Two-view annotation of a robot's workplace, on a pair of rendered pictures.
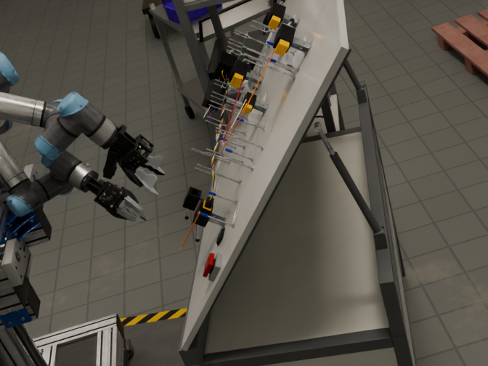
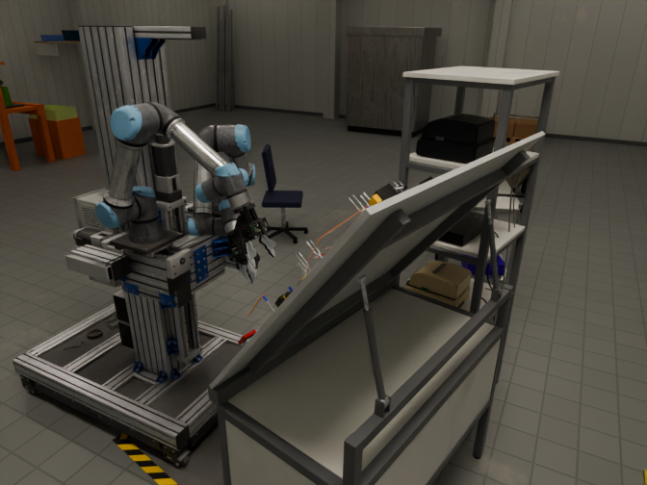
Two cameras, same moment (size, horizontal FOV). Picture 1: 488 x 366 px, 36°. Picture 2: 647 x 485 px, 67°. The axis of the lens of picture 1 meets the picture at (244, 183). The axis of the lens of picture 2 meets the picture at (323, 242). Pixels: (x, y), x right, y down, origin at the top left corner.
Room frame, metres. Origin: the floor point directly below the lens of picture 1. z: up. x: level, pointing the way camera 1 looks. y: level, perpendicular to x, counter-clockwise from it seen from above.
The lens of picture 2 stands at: (0.54, -0.63, 2.02)
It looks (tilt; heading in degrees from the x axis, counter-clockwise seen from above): 23 degrees down; 25
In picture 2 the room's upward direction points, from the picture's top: 1 degrees clockwise
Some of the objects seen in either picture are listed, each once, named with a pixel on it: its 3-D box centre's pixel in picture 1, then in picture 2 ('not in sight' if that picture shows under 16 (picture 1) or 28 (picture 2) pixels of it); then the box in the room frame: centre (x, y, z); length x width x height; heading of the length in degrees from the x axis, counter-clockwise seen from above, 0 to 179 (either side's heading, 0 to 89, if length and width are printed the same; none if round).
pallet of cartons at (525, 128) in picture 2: not in sight; (514, 130); (11.17, 0.17, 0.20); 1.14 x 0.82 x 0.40; 88
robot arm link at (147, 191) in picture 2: not in sight; (141, 202); (2.02, 0.95, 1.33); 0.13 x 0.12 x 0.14; 178
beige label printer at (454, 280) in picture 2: not in sight; (437, 283); (2.94, -0.18, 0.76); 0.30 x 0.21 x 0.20; 79
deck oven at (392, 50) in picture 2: not in sight; (391, 80); (11.05, 2.77, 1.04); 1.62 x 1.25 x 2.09; 88
